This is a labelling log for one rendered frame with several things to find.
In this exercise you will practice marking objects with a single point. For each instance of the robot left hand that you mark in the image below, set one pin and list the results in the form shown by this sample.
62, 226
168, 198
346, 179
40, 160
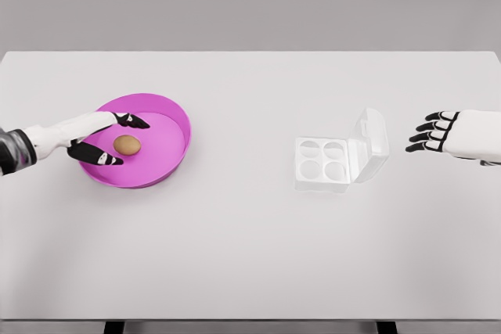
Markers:
92, 122

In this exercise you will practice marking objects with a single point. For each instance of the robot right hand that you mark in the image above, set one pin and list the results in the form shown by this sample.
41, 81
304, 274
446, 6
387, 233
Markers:
475, 130

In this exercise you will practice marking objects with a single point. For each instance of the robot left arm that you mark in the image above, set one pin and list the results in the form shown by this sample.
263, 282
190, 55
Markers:
37, 140

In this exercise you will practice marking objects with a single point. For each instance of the brown egg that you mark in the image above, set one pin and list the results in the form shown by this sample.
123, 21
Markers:
127, 144

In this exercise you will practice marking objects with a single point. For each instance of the clear plastic egg box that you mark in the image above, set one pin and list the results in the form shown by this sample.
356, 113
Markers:
326, 162

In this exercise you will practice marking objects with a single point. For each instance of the pink round tray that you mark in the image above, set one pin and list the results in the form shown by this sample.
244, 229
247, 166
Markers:
164, 142

